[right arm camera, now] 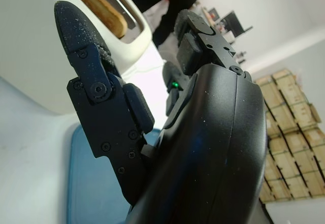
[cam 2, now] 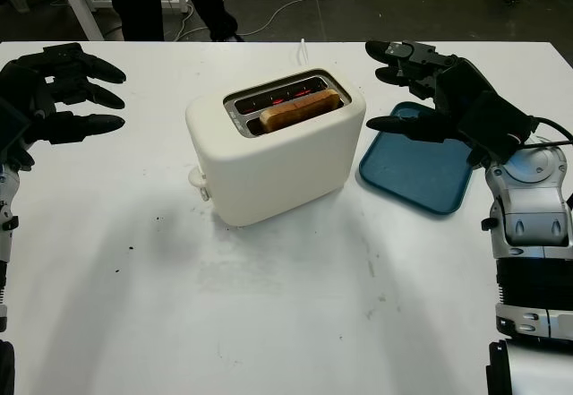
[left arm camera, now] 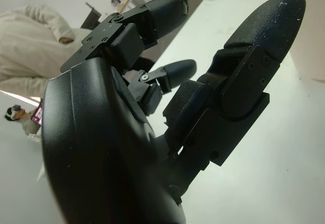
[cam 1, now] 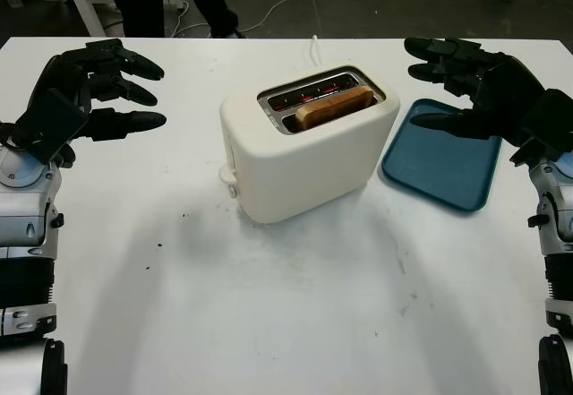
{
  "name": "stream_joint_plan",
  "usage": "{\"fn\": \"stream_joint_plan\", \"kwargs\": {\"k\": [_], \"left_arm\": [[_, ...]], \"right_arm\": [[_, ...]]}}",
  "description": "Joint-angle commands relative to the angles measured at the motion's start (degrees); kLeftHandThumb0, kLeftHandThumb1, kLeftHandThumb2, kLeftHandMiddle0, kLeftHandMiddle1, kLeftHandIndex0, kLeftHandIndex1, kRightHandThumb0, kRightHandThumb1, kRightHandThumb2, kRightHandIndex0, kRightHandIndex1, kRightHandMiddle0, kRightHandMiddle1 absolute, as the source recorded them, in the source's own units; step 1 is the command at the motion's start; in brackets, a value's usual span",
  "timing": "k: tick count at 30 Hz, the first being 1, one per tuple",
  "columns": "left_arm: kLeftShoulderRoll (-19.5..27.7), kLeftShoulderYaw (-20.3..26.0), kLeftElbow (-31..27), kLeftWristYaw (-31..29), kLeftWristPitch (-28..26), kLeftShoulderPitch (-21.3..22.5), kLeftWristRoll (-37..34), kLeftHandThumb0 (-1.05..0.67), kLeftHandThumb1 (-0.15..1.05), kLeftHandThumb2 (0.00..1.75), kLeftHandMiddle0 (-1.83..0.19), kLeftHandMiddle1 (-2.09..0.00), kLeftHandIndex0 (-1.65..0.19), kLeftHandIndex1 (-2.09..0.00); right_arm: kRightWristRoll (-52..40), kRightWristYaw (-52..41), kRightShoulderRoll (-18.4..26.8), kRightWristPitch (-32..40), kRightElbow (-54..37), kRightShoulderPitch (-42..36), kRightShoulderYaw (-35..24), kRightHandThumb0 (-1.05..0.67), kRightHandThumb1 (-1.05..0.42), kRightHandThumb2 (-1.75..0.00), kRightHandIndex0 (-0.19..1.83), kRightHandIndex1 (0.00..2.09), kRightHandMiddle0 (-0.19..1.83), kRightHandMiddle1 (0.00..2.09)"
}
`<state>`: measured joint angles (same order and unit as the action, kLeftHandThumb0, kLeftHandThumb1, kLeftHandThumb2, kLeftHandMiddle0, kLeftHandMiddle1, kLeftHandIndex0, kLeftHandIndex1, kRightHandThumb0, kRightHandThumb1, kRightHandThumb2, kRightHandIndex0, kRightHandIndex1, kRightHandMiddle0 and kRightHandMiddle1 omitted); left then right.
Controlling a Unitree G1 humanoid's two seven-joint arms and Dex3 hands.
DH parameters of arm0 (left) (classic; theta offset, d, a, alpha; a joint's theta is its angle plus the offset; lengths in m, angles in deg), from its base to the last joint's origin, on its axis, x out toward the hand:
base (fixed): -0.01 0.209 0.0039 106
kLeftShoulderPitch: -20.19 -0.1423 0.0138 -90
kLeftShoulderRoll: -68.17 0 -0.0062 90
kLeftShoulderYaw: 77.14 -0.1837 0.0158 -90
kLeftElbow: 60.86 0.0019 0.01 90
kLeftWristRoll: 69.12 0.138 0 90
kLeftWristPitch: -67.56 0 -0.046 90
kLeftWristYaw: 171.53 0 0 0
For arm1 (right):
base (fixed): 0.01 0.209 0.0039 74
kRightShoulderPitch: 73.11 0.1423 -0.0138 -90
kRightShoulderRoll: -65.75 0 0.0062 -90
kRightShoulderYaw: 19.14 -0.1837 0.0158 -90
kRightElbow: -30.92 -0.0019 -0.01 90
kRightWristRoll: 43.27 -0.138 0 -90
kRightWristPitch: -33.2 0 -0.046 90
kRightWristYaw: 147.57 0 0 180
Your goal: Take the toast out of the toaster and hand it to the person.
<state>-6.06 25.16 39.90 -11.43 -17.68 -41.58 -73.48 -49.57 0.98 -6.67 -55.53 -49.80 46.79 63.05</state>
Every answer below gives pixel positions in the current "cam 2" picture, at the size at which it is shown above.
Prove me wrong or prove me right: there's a white floor cable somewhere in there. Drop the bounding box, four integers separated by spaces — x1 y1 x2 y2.
176 0 386 42

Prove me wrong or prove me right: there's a cream white two-slot toaster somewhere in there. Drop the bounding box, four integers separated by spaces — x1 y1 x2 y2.
184 67 368 228

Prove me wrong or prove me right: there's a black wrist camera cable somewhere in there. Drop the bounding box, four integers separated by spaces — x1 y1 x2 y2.
518 116 573 150

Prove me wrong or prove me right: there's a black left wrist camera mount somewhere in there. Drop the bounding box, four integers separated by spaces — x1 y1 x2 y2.
0 98 36 157

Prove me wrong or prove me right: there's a white desk frame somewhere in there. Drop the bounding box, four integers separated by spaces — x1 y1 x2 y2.
0 0 189 42

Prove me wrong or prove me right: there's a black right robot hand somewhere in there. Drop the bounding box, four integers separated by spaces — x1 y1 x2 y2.
364 39 492 168

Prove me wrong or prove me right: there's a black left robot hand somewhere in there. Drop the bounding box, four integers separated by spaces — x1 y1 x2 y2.
0 41 127 170

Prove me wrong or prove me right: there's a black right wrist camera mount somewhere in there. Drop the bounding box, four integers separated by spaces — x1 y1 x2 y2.
456 90 536 163

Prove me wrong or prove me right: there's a white toaster power cord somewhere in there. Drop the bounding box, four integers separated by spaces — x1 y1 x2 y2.
293 39 310 70

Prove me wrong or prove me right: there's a browned toast slice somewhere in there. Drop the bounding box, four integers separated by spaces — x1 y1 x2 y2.
259 89 340 134

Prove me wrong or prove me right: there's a blue plastic tray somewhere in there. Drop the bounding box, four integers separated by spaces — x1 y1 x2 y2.
357 101 475 220

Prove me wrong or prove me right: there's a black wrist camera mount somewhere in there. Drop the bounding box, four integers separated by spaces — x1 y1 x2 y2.
456 90 536 163
0 98 36 157

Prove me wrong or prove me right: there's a person in black trousers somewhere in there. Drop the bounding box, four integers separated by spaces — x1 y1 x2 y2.
102 0 245 42

